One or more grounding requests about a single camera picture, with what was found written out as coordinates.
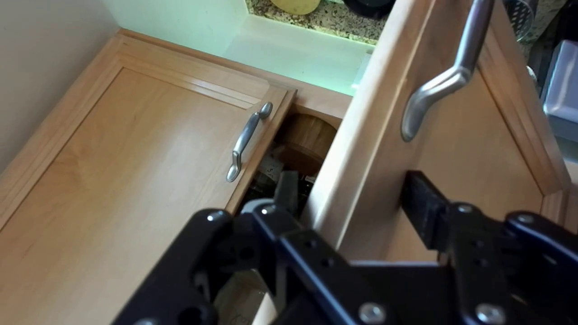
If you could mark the black bowl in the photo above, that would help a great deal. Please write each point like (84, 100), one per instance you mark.
(368, 8)

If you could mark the orange-brown wooden cabinet door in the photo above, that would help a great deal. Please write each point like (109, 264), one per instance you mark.
(133, 181)

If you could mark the perforated metal utensil holder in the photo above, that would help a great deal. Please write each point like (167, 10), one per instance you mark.
(521, 19)

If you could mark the stack of round wooden coasters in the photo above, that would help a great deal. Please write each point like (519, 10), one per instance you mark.
(295, 4)

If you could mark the light wooden cabinet door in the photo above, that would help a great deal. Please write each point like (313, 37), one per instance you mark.
(471, 156)

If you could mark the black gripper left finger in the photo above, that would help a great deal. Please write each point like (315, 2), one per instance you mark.
(200, 264)

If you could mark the stainless steel gas stove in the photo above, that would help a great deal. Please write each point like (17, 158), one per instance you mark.
(563, 91)

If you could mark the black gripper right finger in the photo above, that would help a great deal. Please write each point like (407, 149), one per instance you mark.
(512, 271)

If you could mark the wooden cabinet with shelves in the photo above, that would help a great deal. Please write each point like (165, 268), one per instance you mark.
(322, 105)

